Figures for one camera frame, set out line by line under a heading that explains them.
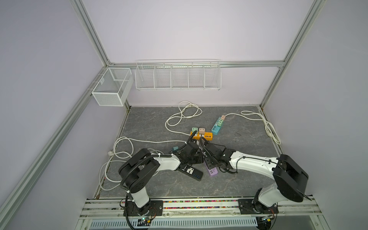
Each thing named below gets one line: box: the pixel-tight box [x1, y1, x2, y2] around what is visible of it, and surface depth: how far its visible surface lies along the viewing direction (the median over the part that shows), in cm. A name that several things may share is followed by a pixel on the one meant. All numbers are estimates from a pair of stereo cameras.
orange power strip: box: [189, 131, 214, 141], surface depth 101 cm
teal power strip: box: [211, 116, 222, 136], surface depth 104 cm
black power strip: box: [174, 163, 204, 182], surface depth 86 cm
